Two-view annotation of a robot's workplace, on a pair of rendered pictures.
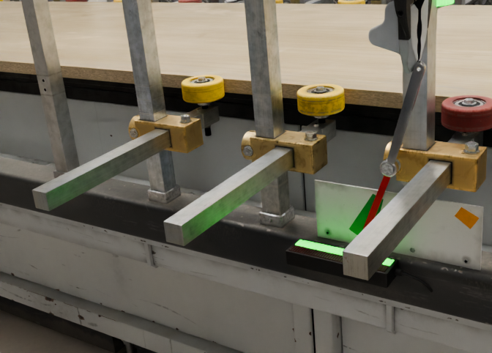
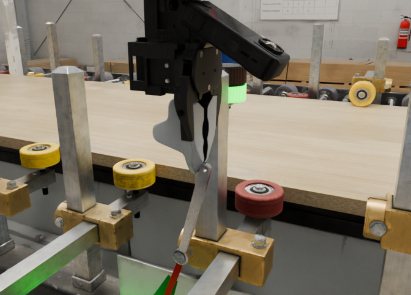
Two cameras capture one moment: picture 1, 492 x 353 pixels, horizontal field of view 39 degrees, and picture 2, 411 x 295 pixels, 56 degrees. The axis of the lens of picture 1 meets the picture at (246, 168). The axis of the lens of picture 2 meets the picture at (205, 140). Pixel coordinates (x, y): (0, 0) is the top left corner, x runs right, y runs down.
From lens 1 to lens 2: 0.46 m
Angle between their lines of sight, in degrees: 10
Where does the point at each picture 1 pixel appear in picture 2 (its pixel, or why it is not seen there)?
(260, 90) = (69, 168)
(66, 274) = not seen: outside the picture
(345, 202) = (144, 279)
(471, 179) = (258, 275)
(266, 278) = not seen: outside the picture
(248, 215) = (65, 275)
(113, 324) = not seen: outside the picture
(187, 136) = (11, 202)
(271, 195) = (81, 262)
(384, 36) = (168, 134)
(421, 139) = (212, 230)
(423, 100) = (214, 194)
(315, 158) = (117, 235)
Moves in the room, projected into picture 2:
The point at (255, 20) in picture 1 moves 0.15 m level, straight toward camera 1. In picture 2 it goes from (62, 103) to (35, 128)
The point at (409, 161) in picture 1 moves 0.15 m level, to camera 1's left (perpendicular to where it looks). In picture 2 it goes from (200, 250) to (94, 261)
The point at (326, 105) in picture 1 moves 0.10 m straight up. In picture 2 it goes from (136, 180) to (133, 128)
